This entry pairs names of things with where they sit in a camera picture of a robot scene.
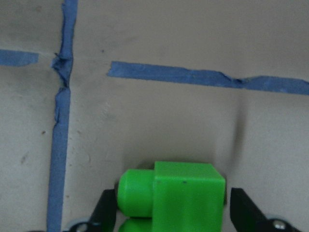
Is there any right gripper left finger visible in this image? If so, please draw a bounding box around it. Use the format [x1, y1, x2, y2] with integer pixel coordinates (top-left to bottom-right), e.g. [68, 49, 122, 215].
[65, 189, 117, 232]

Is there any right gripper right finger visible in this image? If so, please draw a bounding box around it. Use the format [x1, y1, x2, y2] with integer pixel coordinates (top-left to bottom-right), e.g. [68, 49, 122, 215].
[230, 188, 299, 232]

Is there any green toy block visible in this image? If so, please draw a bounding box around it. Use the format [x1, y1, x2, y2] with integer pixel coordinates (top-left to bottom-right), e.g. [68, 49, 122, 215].
[117, 161, 225, 232]

